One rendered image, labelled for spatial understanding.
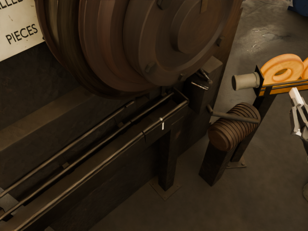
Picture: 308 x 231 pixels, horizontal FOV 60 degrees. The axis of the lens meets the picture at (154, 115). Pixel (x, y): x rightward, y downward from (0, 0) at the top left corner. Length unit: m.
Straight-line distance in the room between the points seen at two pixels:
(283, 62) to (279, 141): 0.85
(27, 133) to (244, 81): 0.75
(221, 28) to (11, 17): 0.42
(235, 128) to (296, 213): 0.69
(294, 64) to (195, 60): 0.55
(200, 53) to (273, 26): 2.06
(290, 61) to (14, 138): 0.90
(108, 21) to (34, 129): 0.37
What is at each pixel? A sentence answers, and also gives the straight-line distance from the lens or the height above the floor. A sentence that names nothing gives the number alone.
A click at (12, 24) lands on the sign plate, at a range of 0.58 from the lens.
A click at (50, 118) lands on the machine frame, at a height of 0.87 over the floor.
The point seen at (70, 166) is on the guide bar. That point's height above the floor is 0.69.
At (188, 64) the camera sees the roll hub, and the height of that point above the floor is 1.01.
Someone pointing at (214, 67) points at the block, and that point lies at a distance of 0.92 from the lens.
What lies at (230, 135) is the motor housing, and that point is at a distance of 1.09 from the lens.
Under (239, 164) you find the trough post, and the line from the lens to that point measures 1.64.
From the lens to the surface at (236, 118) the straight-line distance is 1.10.
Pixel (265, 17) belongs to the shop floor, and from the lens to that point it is 2.74.
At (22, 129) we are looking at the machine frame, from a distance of 0.73.
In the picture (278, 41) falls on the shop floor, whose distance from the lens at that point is 2.50.
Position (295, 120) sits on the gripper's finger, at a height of 0.72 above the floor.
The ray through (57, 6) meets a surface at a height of 1.20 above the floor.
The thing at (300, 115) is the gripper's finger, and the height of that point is 0.72.
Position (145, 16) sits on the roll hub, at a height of 1.18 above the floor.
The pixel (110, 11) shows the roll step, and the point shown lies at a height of 1.18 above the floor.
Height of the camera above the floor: 1.42
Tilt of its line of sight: 54 degrees down
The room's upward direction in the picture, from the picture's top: straight up
